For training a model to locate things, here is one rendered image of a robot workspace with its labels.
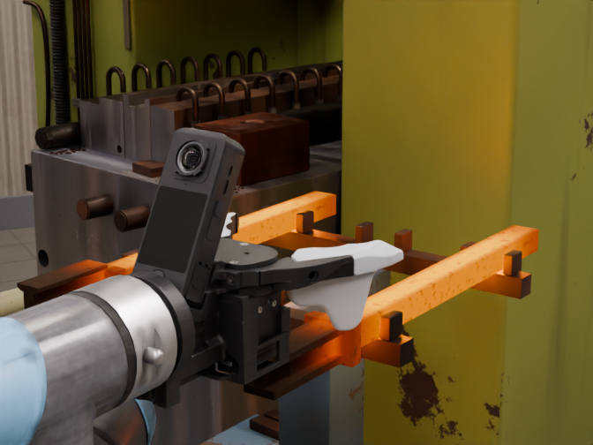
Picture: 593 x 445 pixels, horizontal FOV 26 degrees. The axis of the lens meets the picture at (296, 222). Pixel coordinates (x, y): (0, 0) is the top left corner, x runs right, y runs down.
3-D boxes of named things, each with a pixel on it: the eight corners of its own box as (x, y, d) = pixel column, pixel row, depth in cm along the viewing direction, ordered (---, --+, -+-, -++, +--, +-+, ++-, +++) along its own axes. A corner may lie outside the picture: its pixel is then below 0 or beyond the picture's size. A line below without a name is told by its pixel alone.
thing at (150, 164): (131, 171, 162) (131, 162, 162) (152, 168, 164) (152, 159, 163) (151, 177, 159) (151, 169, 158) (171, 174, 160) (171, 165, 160)
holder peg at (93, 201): (88, 222, 161) (87, 201, 160) (76, 218, 162) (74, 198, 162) (114, 216, 163) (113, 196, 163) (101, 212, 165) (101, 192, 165)
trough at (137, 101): (149, 110, 164) (149, 99, 164) (123, 105, 167) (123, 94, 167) (368, 73, 193) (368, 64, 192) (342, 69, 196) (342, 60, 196)
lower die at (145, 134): (176, 170, 162) (174, 104, 160) (81, 147, 176) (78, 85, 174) (392, 124, 191) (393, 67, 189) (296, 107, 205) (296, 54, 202)
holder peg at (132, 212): (126, 234, 155) (126, 213, 155) (113, 230, 157) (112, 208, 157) (153, 228, 158) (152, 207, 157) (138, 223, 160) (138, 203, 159)
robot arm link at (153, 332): (43, 280, 79) (143, 305, 74) (95, 261, 82) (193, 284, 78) (49, 393, 81) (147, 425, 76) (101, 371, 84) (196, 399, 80)
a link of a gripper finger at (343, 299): (399, 314, 94) (279, 329, 91) (401, 237, 92) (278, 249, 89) (416, 328, 91) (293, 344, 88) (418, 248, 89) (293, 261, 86)
